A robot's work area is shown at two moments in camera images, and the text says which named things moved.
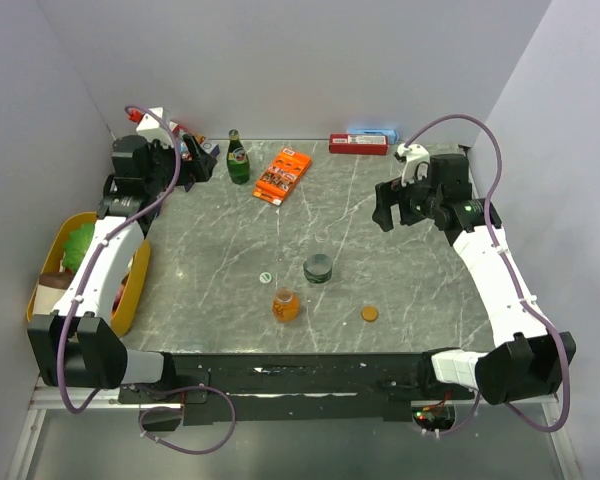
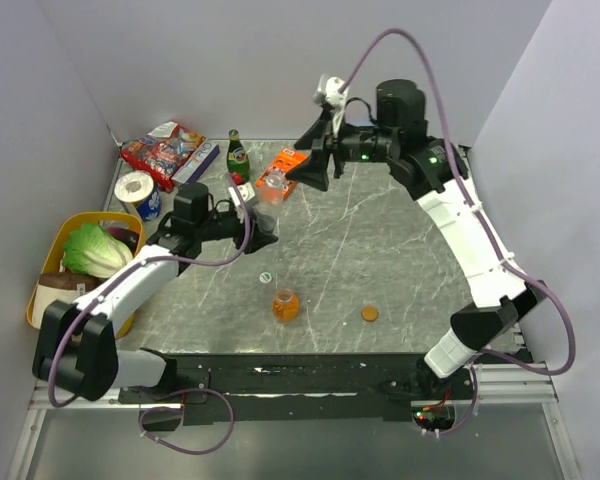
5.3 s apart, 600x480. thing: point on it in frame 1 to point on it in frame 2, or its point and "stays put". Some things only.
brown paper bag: [51, 287] stays put
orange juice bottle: [286, 305] stays put
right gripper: [389, 194] to [312, 172]
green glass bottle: [238, 162] stays put
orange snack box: [281, 174] stays put
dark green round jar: [318, 266] to [271, 194]
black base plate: [294, 388] stays put
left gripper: [199, 168] to [257, 240]
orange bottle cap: [369, 313] stays put
